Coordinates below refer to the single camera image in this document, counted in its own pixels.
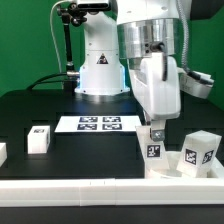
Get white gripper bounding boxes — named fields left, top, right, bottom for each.
left=129, top=54, right=181, bottom=142

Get white round stool seat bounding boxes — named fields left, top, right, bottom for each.
left=144, top=151, right=216, bottom=180

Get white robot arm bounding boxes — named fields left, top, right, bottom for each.
left=76, top=0, right=214, bottom=141

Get white sheet with tags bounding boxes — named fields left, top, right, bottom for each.
left=55, top=115, right=141, bottom=133

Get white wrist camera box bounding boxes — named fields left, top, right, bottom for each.
left=178, top=68, right=214, bottom=99

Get black cables at base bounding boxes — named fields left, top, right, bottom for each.
left=26, top=72, right=78, bottom=91

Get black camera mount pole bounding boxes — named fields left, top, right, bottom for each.
left=57, top=2, right=87, bottom=94

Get white cable on pole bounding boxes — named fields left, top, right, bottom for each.
left=49, top=0, right=78, bottom=74

